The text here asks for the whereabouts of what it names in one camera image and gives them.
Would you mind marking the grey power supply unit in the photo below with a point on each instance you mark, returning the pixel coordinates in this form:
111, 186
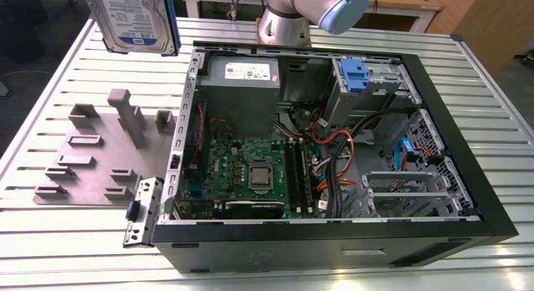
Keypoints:
237, 109

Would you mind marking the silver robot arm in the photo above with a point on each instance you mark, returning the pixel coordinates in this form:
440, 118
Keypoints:
284, 22

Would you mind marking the grey parts rack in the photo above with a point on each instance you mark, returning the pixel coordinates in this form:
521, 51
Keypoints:
96, 153

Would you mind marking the metal disk bay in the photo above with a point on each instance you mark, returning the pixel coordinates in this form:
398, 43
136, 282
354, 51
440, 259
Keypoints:
400, 195

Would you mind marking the wooden desk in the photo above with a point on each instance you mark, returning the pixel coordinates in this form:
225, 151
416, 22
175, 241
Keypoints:
417, 3

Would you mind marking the green motherboard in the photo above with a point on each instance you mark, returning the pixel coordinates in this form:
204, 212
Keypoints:
221, 178

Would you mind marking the metal card retainer bracket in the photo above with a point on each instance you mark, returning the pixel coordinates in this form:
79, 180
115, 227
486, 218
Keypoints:
148, 186

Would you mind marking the black chair base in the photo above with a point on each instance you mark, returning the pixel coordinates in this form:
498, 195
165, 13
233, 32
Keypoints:
528, 56

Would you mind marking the blue plastic drive latch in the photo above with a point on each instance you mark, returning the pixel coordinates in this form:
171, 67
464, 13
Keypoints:
353, 73

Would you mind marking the CPU socket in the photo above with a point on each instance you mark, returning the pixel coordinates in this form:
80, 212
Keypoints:
251, 186

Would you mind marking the black RAM slot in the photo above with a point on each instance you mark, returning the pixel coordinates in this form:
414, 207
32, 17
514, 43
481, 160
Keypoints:
307, 178
295, 175

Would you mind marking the black graphics card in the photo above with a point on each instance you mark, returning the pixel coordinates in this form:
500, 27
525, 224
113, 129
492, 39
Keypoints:
251, 208

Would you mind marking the white frame table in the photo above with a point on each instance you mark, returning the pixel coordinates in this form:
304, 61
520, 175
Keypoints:
192, 7

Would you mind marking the metal optical drive cage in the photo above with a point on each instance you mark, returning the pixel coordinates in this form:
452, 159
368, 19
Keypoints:
362, 103

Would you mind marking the black PC case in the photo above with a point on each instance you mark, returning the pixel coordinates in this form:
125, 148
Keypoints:
292, 250

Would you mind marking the silver CPU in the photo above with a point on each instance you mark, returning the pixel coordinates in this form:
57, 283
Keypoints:
261, 176

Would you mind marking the hard disk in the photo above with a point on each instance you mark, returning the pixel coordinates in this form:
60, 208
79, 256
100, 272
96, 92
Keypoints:
133, 22

